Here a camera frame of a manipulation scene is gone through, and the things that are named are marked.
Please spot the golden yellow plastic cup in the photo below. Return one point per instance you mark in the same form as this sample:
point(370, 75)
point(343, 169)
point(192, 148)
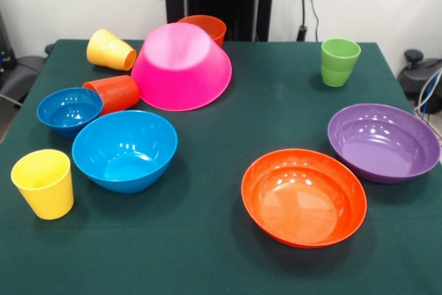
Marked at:
point(107, 49)

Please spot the small orange bowl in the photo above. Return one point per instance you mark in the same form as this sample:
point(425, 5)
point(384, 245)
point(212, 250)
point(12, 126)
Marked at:
point(214, 29)

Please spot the pink plastic bowl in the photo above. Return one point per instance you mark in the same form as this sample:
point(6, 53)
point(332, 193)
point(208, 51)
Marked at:
point(179, 74)

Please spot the red-orange plastic cup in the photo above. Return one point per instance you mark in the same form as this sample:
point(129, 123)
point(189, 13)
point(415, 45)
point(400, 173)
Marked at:
point(119, 93)

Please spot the small dark blue bowl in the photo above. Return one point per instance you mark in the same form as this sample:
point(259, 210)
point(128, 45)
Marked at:
point(69, 112)

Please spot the light blue plastic bowl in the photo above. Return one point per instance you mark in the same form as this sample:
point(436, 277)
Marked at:
point(124, 157)

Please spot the green plastic cup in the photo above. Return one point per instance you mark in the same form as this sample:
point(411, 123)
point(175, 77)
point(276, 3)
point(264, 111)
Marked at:
point(340, 67)

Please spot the lemon yellow plastic cup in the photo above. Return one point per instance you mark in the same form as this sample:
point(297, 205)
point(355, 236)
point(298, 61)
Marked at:
point(45, 191)

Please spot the large shallow orange bowl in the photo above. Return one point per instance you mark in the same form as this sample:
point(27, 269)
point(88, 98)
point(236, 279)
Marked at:
point(304, 201)

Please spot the purple plastic bowl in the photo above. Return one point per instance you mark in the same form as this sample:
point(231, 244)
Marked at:
point(383, 143)

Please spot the dark green tablecloth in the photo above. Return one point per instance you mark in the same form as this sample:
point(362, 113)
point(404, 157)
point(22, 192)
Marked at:
point(241, 257)

